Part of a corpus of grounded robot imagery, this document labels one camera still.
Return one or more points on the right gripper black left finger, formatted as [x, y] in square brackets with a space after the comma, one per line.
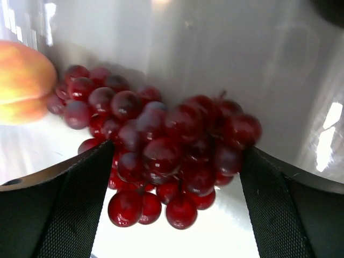
[55, 212]

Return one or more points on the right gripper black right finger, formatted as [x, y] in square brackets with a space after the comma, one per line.
[293, 213]

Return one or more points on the red grape bunch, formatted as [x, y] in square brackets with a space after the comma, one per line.
[166, 161]

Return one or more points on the yellow pink peach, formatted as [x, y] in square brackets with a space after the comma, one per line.
[27, 80]

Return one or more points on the clear grey plastic bin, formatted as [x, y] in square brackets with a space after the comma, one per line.
[282, 61]

